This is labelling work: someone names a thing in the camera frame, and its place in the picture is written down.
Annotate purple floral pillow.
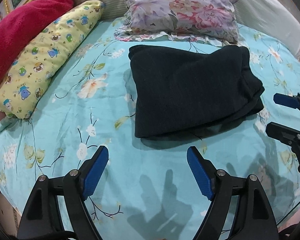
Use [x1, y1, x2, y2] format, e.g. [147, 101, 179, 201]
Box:
[115, 0, 239, 47]

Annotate light blue floral bedsheet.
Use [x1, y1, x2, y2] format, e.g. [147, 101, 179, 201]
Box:
[0, 18, 300, 239]

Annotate black pants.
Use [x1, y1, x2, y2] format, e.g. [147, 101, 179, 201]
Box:
[128, 45, 264, 138]

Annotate yellow cartoon print pillow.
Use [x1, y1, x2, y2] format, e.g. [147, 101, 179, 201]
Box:
[0, 0, 104, 119]

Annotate white padded headboard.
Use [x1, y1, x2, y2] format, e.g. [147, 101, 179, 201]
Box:
[75, 0, 300, 57]

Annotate red fleece blanket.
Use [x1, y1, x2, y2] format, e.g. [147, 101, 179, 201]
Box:
[0, 0, 75, 84]

